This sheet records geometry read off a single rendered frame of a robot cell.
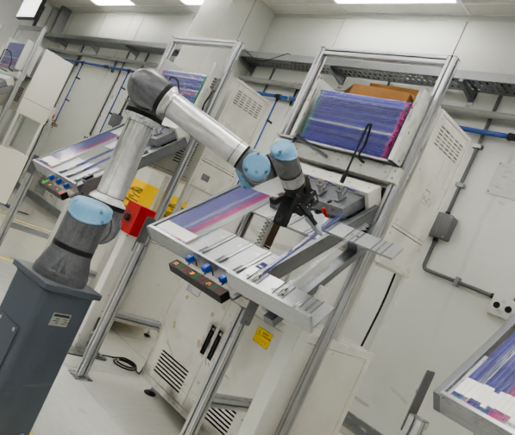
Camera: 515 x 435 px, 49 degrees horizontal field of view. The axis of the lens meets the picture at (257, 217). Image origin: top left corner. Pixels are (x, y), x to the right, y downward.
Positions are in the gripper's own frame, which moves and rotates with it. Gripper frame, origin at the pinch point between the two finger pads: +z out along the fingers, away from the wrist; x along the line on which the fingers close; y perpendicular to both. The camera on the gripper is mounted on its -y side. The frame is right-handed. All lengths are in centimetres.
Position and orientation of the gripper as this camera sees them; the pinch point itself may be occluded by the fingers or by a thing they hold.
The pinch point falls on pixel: (303, 230)
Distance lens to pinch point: 189.9
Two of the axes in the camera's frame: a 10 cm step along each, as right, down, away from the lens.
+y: 6.4, -6.5, 4.1
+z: 2.8, 6.9, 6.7
